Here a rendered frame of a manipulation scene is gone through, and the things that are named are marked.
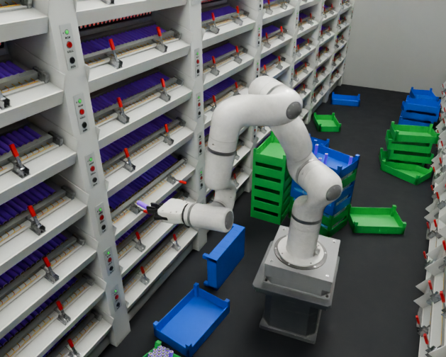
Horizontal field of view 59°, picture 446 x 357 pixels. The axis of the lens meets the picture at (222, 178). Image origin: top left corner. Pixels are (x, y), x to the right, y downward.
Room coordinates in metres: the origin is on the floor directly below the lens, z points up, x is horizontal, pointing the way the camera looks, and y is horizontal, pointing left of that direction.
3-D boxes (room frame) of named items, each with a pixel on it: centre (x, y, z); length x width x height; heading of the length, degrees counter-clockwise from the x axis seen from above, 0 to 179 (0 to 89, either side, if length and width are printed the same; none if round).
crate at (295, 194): (2.02, -0.59, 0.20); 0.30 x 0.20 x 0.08; 44
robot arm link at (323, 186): (1.24, -0.35, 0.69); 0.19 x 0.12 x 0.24; 24
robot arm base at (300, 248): (1.28, -0.33, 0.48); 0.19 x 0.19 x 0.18
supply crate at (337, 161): (2.02, -0.59, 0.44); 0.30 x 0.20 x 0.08; 44
